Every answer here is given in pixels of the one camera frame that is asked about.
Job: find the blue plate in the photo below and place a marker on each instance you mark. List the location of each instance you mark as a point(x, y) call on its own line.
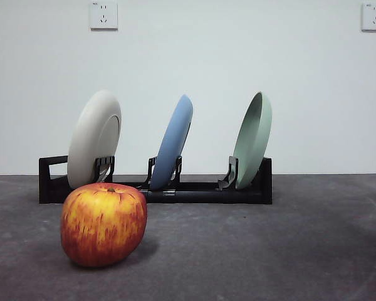
point(172, 147)

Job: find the red yellow apple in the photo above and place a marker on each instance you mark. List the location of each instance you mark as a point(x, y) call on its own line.
point(103, 225)

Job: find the black plate rack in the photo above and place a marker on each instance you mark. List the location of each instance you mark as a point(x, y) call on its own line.
point(206, 196)

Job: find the green plate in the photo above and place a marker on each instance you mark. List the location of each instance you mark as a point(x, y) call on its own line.
point(253, 141)

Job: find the beige plate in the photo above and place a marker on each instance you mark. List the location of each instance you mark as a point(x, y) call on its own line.
point(91, 135)

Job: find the white wall socket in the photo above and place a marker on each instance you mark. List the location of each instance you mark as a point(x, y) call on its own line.
point(375, 17)
point(103, 15)

